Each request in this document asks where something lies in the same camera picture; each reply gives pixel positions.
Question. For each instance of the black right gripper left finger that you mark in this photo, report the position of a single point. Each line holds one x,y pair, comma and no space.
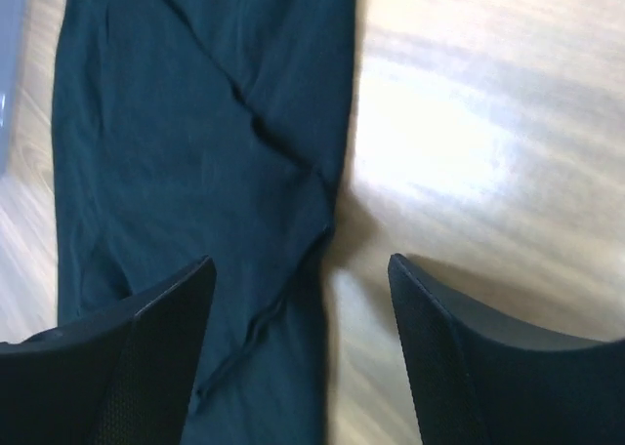
122,375

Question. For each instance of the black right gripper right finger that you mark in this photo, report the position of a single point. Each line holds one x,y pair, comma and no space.
480,376

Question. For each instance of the black t-shirt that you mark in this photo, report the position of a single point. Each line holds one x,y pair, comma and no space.
184,129

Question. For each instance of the clear plastic bin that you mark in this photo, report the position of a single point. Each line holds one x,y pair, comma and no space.
12,18

